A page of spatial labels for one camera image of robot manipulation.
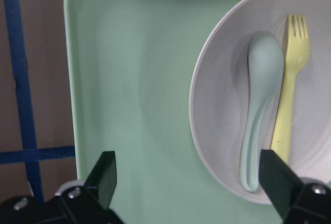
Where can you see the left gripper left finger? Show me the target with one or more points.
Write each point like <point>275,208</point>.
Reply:
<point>102,180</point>

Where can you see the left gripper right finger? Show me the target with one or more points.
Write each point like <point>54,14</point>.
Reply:
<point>281,185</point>

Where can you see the white round plate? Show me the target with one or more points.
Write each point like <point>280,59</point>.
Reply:
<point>219,92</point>

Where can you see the pale green spoon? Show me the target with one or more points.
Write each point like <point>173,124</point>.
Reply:
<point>265,64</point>

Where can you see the yellow plastic fork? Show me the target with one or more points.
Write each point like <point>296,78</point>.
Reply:
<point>296,58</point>

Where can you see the light green tray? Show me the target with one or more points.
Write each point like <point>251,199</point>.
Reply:
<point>131,64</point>

